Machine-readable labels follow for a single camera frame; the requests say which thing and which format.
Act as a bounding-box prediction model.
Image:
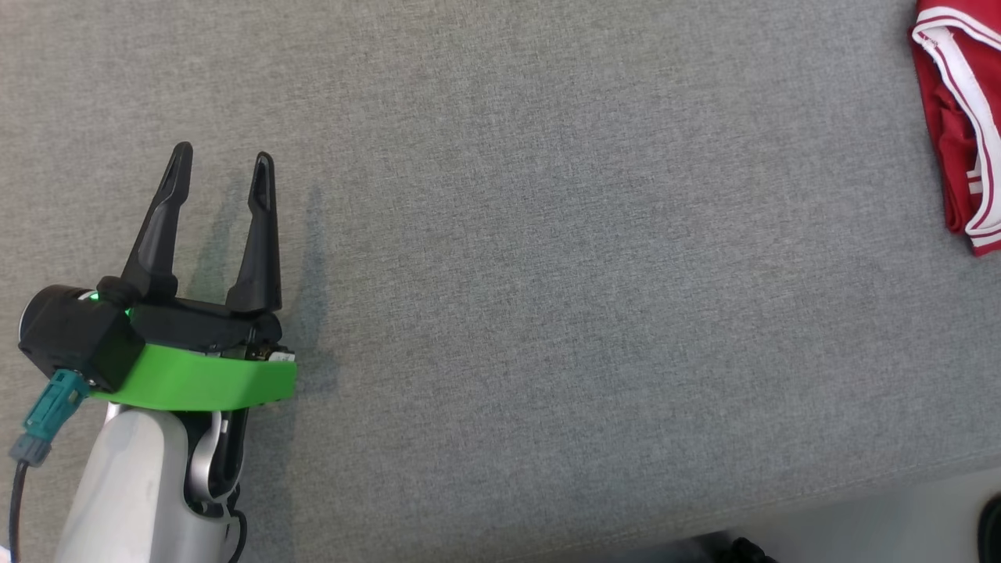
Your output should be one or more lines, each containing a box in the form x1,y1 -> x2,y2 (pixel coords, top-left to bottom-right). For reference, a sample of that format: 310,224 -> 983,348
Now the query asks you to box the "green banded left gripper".
88,142 -> 299,505

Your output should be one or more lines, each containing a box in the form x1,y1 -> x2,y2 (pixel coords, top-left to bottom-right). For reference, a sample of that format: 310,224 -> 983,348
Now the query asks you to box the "red and white jersey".
909,0 -> 1001,257

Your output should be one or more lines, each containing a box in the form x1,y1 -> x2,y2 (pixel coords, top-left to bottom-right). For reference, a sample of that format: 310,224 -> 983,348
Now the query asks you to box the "teal left cable connector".
9,369 -> 91,468

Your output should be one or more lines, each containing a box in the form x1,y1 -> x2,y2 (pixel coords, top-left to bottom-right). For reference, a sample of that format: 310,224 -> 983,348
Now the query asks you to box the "black left camera cable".
8,460 -> 32,563

